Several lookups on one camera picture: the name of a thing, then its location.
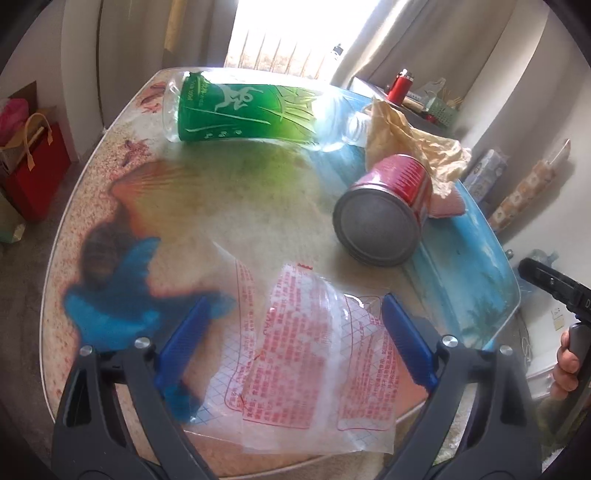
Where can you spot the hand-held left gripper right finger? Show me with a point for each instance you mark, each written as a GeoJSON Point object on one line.
{"type": "Point", "coordinates": [408, 341]}

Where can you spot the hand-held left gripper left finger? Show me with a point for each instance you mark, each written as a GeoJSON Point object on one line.
{"type": "Point", "coordinates": [182, 341]}

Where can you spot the clear red print plastic bag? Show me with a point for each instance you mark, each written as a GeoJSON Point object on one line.
{"type": "Point", "coordinates": [295, 346]}

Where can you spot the pink mesh sponge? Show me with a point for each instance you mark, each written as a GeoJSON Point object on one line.
{"type": "Point", "coordinates": [448, 205]}

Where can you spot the red metal can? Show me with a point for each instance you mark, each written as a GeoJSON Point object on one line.
{"type": "Point", "coordinates": [397, 180]}

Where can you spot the brown paper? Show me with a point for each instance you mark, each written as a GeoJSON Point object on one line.
{"type": "Point", "coordinates": [392, 134]}

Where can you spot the green label plastic bottle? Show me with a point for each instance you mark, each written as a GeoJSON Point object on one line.
{"type": "Point", "coordinates": [231, 110]}

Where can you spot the person's right hand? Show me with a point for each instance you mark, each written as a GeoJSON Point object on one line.
{"type": "Point", "coordinates": [565, 374]}

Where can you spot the clear water jug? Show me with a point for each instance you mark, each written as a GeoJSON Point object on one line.
{"type": "Point", "coordinates": [540, 256]}

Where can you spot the orange patterned paper roll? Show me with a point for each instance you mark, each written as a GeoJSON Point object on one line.
{"type": "Point", "coordinates": [521, 194]}

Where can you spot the toilet paper pack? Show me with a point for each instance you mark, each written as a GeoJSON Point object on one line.
{"type": "Point", "coordinates": [485, 175]}

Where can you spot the green plastic storage basket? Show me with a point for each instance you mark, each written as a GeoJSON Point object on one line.
{"type": "Point", "coordinates": [442, 113]}

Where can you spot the light green paper bag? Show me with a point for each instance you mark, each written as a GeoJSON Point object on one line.
{"type": "Point", "coordinates": [9, 221]}

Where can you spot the wooden sticks bundle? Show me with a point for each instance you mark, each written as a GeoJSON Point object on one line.
{"type": "Point", "coordinates": [450, 99]}

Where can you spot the red gift bag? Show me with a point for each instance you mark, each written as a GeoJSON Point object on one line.
{"type": "Point", "coordinates": [37, 180]}

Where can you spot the white plastic bag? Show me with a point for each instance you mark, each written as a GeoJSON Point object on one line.
{"type": "Point", "coordinates": [431, 88]}

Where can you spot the red thermos bottle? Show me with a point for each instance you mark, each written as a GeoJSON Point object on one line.
{"type": "Point", "coordinates": [398, 87]}

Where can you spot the grey cabinet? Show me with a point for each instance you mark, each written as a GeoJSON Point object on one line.
{"type": "Point", "coordinates": [364, 87]}

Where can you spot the beige curtain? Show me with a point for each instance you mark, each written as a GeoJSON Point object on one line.
{"type": "Point", "coordinates": [415, 37]}
{"type": "Point", "coordinates": [138, 46]}

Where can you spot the metal window grille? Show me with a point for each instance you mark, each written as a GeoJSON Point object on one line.
{"type": "Point", "coordinates": [277, 57]}

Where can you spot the wall outlet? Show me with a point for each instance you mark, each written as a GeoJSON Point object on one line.
{"type": "Point", "coordinates": [559, 319]}

